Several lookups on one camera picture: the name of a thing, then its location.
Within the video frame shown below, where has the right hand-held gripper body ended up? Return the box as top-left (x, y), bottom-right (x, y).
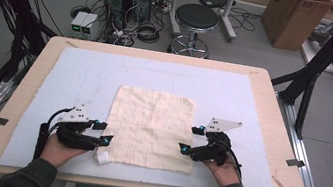
top-left (188, 113), bottom-right (244, 169)

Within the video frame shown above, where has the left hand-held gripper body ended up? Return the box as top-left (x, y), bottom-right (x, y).
top-left (52, 100), bottom-right (107, 154)

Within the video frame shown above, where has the cream cloth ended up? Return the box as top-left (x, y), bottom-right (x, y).
top-left (93, 82), bottom-right (205, 180)

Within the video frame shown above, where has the person's left hand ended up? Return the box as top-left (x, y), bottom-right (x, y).
top-left (39, 131), bottom-right (90, 174)

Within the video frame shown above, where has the person's right hand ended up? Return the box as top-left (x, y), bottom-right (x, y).
top-left (200, 149), bottom-right (245, 187)

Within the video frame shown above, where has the white foam mat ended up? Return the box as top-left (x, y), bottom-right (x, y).
top-left (0, 37), bottom-right (293, 187)

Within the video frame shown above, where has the white power supply box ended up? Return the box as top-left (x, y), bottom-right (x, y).
top-left (79, 11), bottom-right (100, 37)
top-left (69, 10), bottom-right (90, 35)

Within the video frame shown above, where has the black round stool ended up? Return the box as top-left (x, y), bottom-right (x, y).
top-left (166, 0), bottom-right (223, 60)

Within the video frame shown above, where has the flat black device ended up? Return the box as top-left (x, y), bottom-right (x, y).
top-left (198, 0), bottom-right (238, 12)

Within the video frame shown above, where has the brown cardboard box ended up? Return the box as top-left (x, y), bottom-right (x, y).
top-left (256, 0), bottom-right (333, 58)

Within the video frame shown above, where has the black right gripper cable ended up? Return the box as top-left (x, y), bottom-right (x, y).
top-left (204, 140), bottom-right (248, 187)

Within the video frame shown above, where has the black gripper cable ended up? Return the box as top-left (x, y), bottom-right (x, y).
top-left (204, 140), bottom-right (248, 187)
top-left (32, 103), bottom-right (75, 167)

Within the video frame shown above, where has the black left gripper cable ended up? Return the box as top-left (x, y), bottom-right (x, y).
top-left (32, 103), bottom-right (75, 167)

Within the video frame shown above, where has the coil of black cables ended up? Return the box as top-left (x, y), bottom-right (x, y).
top-left (135, 21), bottom-right (163, 46)

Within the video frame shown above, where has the black metal frame stand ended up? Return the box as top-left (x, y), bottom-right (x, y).
top-left (262, 0), bottom-right (333, 145)

